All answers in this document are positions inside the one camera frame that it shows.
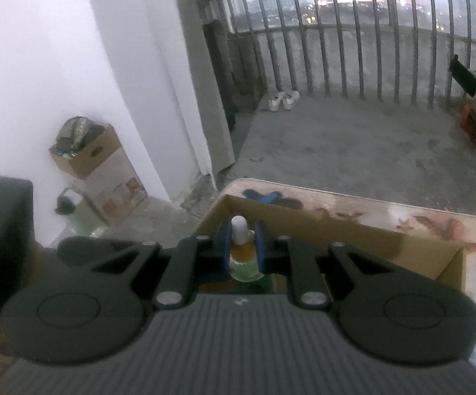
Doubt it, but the small cardboard box with junk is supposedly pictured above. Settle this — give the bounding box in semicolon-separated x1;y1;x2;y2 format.
50;116;121;179

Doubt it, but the green white small bottle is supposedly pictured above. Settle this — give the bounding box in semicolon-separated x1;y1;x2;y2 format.
229;216;264;283

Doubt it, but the printed appliance carton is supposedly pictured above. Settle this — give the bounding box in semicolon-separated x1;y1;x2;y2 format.
83;148;147;225

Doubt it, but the metal balcony railing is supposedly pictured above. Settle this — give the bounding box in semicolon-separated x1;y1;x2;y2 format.
205;0;476;106

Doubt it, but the white sneaker left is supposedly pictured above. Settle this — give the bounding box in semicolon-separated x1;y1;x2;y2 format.
268;91;285;112

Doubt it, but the open cardboard box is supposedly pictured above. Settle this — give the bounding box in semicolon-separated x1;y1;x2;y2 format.
195;195;465;292

